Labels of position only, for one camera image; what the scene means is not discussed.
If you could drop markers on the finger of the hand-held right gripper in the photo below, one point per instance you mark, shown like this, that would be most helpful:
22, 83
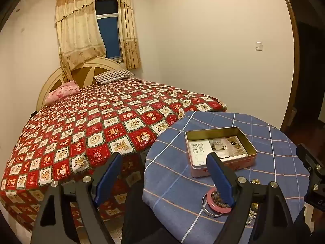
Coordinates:
311, 161

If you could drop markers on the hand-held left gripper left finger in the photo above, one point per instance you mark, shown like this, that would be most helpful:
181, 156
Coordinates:
109, 174

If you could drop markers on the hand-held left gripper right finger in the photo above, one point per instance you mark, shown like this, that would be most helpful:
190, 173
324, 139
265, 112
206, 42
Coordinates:
221, 178

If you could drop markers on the pink tin box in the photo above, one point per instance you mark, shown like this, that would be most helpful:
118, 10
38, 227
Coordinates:
200, 171

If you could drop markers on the pink bangle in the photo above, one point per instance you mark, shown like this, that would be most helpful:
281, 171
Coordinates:
215, 207

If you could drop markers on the printed paper card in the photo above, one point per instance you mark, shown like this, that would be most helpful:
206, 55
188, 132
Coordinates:
203, 147

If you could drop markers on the thin silver bangle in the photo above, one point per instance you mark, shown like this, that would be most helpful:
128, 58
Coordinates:
212, 215

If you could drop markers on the blue plaid tablecloth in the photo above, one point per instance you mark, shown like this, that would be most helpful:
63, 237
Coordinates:
177, 183

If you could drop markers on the red patterned bed blanket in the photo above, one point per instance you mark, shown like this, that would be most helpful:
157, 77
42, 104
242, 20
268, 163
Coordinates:
76, 132

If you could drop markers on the pink pillow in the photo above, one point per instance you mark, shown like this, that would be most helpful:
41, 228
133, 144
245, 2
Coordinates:
61, 92

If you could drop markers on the striped pillow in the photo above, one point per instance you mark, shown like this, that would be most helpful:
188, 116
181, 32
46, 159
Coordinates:
114, 76

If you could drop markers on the cream wooden headboard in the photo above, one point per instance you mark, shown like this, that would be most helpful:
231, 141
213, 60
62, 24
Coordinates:
83, 66

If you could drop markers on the window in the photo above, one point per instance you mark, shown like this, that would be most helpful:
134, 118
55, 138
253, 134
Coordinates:
109, 38

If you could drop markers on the narrow cream patterned curtain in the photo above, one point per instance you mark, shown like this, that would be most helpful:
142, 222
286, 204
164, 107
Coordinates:
128, 30

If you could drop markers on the wide cream patterned curtain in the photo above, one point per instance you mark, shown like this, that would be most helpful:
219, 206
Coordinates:
76, 30

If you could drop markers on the wooden door frame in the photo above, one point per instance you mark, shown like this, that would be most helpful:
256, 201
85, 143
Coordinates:
295, 56

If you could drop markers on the white light switch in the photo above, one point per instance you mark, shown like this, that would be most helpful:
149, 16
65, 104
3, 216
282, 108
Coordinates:
259, 46

